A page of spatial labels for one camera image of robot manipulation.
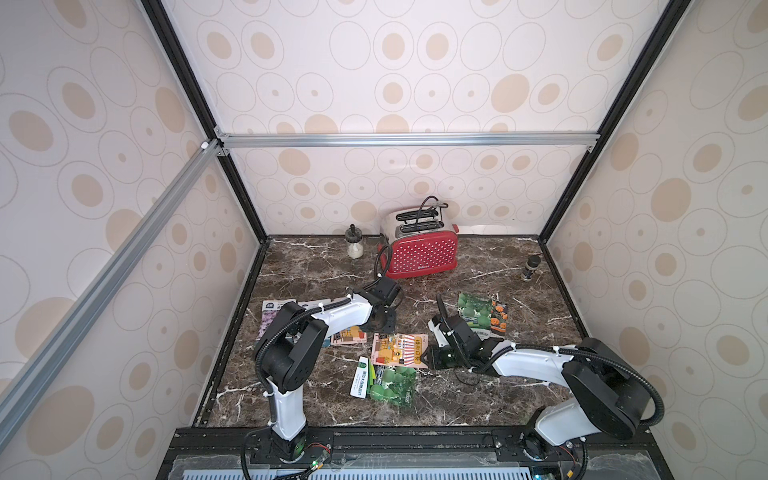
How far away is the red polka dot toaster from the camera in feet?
3.23

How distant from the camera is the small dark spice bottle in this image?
102cm

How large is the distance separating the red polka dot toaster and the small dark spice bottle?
0.25 m
